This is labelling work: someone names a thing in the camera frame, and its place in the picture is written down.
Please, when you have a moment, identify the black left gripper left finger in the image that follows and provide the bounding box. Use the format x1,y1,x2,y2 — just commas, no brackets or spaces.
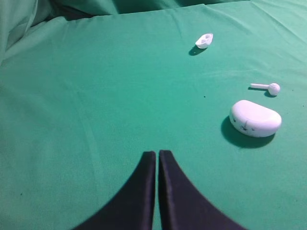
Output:
76,151,156,230

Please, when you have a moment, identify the white near bluetooth earbud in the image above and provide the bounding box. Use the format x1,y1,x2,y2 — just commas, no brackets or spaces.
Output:
250,83,281,96

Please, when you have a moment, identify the green table cloth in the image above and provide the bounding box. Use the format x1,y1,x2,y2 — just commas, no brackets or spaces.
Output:
0,0,307,230

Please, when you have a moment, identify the white earbud case lid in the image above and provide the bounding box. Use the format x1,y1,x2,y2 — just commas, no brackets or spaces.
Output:
229,100,282,138

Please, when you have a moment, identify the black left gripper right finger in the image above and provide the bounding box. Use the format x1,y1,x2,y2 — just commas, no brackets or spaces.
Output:
158,150,245,230

